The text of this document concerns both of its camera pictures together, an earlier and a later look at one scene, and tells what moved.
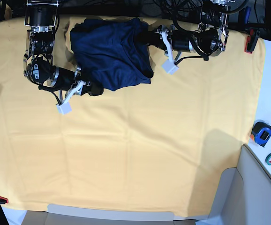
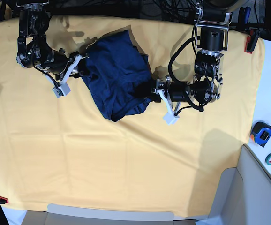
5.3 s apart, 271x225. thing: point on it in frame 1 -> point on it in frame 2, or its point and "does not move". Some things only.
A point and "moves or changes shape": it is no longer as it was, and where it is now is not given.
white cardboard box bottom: (60, 214) does not move
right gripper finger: (152, 38) -> (143, 89)
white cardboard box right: (247, 195) does not move
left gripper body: (79, 86) -> (74, 58)
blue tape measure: (262, 132) does not move
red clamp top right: (254, 34) does not move
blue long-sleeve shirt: (106, 51) moves or changes shape
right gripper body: (165, 32) -> (163, 86)
